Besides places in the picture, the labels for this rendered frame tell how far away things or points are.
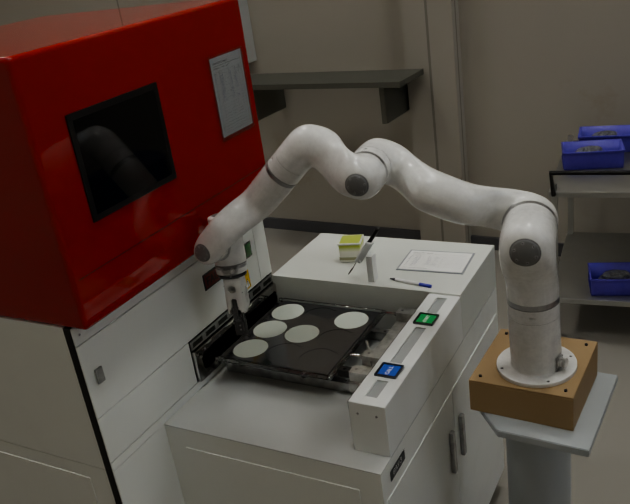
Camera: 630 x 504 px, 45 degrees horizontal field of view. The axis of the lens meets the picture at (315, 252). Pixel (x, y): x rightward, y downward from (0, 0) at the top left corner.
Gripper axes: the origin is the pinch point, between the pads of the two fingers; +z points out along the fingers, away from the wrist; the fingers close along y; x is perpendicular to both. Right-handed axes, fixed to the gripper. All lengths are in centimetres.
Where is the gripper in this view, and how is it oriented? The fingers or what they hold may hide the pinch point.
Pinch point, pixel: (241, 327)
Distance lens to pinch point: 207.3
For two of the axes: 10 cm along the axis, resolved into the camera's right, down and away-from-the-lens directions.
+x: -9.9, 1.2, 0.6
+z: 1.3, 9.6, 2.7
